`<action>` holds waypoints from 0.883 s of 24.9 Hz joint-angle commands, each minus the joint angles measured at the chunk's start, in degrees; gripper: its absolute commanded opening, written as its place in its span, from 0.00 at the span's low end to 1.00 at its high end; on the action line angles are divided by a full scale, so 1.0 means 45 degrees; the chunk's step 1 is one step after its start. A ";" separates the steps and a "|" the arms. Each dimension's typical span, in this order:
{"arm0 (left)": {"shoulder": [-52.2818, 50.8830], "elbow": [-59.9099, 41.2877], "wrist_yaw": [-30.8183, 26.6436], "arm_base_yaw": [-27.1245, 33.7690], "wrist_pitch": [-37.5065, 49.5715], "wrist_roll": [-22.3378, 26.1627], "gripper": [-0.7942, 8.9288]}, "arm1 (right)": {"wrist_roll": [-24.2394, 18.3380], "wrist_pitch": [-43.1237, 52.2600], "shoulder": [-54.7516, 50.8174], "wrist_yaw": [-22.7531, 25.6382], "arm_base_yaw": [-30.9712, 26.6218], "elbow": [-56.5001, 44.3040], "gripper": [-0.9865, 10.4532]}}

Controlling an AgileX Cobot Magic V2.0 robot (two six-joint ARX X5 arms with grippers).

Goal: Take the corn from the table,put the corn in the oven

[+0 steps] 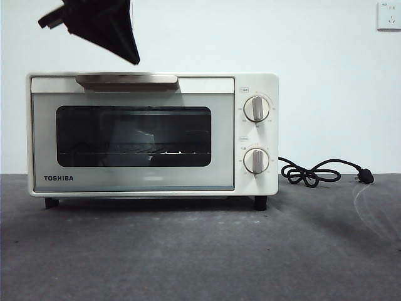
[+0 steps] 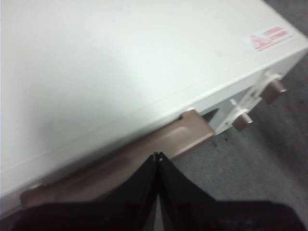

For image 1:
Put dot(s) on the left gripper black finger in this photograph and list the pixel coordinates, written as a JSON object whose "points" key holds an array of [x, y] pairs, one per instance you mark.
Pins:
{"points": [[94, 39], [109, 19]]}

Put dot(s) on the white Toshiba toaster oven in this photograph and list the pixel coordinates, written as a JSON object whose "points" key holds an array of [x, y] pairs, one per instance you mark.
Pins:
{"points": [[257, 81]]}

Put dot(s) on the oven temperature knob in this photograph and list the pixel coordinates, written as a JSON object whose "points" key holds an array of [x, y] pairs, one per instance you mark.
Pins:
{"points": [[257, 108]]}

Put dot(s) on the oven timer knob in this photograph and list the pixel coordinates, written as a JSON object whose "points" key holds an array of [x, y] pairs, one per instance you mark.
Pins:
{"points": [[257, 160]]}

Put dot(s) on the white wall socket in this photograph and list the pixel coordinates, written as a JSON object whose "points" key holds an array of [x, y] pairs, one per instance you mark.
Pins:
{"points": [[388, 17]]}

